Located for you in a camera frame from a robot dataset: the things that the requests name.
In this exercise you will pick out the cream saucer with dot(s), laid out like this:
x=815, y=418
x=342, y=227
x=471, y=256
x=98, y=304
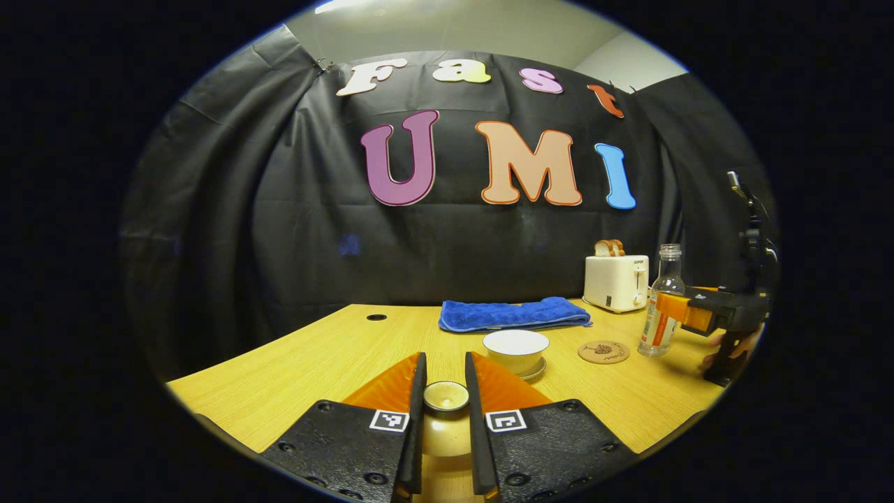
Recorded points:
x=536, y=371

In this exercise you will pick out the clear water bottle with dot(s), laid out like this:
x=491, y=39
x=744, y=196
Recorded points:
x=669, y=279

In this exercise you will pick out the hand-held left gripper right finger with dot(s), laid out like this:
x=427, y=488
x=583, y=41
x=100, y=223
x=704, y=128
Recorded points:
x=476, y=433

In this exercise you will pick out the toast slice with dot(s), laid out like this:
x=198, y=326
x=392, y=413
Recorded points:
x=618, y=247
x=602, y=249

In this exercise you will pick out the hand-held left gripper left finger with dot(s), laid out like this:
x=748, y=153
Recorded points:
x=418, y=433

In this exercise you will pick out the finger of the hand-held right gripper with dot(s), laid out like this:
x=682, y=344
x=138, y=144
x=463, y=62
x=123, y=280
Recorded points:
x=688, y=311

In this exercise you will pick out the cream teacup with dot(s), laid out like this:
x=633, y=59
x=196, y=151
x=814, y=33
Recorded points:
x=515, y=353

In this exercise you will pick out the blue towel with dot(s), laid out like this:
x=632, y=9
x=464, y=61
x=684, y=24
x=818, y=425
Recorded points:
x=513, y=314

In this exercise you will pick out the round cork coaster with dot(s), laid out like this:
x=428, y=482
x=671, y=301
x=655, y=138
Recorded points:
x=604, y=352

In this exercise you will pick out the white toaster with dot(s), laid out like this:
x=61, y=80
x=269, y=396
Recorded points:
x=614, y=283

